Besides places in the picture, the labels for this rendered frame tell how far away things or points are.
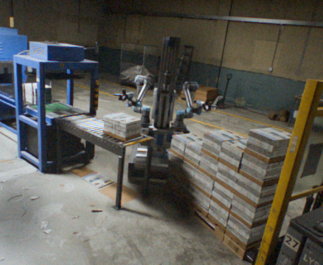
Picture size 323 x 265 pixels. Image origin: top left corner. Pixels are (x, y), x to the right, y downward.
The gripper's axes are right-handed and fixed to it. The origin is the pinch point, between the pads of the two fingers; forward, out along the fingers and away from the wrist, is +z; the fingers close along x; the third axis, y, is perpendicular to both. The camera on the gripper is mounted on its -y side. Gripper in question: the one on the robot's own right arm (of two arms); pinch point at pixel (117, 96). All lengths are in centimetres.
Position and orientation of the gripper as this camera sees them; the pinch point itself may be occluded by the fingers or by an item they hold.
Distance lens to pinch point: 367.6
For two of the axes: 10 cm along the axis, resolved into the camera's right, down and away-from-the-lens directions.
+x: -8.7, -3.7, 3.3
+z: -4.3, 2.5, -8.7
